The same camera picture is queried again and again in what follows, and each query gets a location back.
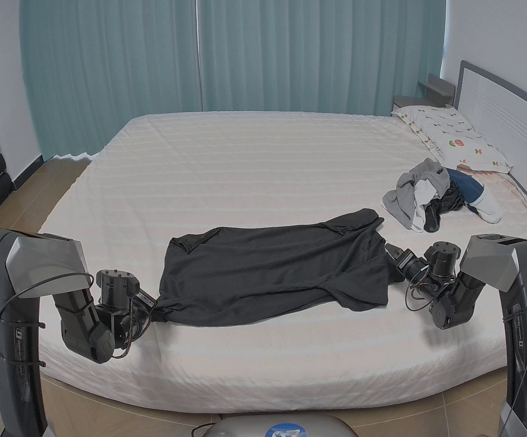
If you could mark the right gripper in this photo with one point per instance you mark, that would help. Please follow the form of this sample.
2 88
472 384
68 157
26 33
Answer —
413 266

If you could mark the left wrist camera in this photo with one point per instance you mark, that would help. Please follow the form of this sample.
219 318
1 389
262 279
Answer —
146 298

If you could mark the pile of clothes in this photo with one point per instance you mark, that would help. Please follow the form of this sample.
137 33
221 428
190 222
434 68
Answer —
404 198

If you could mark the bed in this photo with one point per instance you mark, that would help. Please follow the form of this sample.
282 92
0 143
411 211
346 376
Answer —
245 166

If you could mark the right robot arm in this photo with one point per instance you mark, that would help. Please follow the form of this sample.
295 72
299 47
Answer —
525 335

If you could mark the black T-shirt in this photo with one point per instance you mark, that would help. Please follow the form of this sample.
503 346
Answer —
268 271

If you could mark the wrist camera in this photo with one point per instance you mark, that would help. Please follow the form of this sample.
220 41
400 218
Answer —
146 298
400 256

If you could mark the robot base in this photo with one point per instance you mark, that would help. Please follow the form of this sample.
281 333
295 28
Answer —
245 428

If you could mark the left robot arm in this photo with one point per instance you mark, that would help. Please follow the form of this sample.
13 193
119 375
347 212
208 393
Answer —
13 358

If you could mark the grey bedside table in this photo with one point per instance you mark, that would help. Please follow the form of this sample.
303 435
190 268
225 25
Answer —
436 91

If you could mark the blue-green curtain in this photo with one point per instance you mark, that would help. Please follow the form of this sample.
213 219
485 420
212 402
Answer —
313 39
108 62

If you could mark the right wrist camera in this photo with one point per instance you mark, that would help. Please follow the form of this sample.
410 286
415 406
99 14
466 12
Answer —
400 256

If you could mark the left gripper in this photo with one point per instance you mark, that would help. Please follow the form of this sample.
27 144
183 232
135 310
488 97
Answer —
142 321

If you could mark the white printed pillow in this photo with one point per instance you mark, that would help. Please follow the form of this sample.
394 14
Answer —
454 139

